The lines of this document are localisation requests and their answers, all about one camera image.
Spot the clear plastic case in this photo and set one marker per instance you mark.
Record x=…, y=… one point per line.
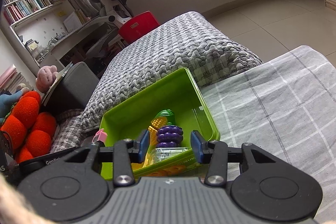
x=168, y=154

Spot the grey quilted cushion cover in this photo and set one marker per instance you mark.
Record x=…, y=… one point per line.
x=170, y=56

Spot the grey sofa armrest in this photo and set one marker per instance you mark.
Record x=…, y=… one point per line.
x=77, y=87

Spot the green plastic box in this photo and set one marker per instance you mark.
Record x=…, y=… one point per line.
x=147, y=108

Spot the pink book stack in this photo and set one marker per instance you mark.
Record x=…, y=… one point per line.
x=10, y=78

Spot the orange plush toy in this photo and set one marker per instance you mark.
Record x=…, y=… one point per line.
x=34, y=140

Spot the grey checked cloth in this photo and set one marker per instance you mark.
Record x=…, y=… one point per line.
x=275, y=121

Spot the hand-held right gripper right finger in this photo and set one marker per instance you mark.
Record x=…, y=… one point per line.
x=197, y=146

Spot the pink cube toy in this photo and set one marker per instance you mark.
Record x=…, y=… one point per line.
x=101, y=135

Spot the white desk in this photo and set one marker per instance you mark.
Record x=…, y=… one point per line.
x=65, y=54

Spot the person's left forearm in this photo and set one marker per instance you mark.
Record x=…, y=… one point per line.
x=15, y=203

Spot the white office chair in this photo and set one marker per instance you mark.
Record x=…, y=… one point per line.
x=115, y=18

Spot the pink plush toy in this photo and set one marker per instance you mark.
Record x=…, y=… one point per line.
x=46, y=77

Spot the red plastic chair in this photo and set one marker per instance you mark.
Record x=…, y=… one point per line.
x=137, y=27

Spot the open book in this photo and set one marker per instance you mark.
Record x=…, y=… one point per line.
x=52, y=90

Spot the blue plush toy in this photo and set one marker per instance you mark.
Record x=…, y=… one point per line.
x=10, y=103

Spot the purple grapes toy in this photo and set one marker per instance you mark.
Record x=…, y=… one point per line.
x=169, y=135

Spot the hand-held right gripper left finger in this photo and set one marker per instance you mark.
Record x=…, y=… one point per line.
x=143, y=145

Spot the toy corn cob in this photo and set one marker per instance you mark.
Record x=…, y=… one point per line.
x=158, y=123

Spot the grey plaid sofa cover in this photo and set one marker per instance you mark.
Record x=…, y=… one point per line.
x=68, y=129

